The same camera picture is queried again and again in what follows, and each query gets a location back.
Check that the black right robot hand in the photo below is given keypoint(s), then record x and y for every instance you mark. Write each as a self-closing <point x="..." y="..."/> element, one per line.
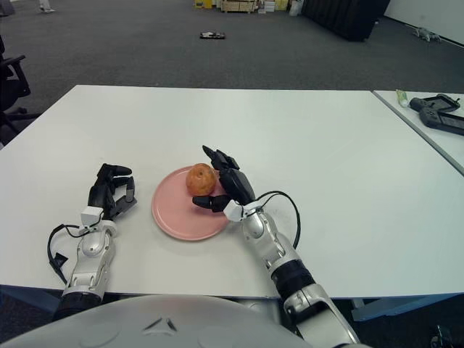
<point x="237" y="185"/>

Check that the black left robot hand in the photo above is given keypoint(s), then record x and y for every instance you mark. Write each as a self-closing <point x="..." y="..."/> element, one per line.
<point x="100" y="195"/>

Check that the red yellow apple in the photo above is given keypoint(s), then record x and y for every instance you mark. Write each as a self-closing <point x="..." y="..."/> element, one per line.
<point x="199" y="179"/>

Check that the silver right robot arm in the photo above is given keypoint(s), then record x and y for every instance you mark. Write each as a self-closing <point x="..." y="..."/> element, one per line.
<point x="272" y="246"/>

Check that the pink round plate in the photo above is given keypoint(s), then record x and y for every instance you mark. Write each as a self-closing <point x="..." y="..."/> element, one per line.
<point x="174" y="214"/>

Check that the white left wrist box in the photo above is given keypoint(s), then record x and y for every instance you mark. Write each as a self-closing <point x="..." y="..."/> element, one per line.
<point x="90" y="215"/>

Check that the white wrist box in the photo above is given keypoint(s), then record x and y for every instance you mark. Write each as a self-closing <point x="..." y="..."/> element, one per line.
<point x="233" y="211"/>
<point x="90" y="215"/>

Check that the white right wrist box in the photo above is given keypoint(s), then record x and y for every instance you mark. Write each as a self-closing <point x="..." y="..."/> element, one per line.
<point x="233" y="211"/>

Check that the black office chair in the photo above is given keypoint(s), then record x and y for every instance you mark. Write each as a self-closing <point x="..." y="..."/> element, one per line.
<point x="11" y="87"/>

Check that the grey robot torso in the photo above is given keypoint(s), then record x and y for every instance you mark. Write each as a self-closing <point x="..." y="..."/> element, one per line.
<point x="156" y="326"/>

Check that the black flat device on floor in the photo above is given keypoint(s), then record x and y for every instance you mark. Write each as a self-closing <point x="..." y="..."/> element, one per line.
<point x="212" y="36"/>

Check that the wooden crate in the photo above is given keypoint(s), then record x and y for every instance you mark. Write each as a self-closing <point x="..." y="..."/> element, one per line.
<point x="239" y="6"/>

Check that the yellow cardboard box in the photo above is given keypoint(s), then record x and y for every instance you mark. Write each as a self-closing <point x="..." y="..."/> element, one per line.
<point x="203" y="3"/>

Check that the green white tube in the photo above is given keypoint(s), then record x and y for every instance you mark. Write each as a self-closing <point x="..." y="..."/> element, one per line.
<point x="401" y="98"/>

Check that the white plastic bag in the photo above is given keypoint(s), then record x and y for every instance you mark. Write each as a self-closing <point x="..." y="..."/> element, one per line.
<point x="294" y="8"/>

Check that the person's feet in light shoes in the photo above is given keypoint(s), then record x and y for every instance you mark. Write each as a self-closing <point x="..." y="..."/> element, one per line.
<point x="45" y="6"/>

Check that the black curtain partition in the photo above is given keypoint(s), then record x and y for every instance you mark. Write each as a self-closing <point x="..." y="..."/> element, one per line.
<point x="344" y="18"/>

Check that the black handheld controller with screen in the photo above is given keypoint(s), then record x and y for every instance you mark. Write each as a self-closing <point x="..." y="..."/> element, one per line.
<point x="430" y="116"/>

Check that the grey plush toy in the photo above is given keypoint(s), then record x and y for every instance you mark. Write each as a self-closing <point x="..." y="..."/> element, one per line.
<point x="424" y="34"/>

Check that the black handheld controller with frame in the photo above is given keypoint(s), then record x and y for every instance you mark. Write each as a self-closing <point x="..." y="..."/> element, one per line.
<point x="417" y="102"/>

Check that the blue grey table frame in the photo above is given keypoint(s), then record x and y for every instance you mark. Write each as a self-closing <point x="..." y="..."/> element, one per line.
<point x="398" y="302"/>

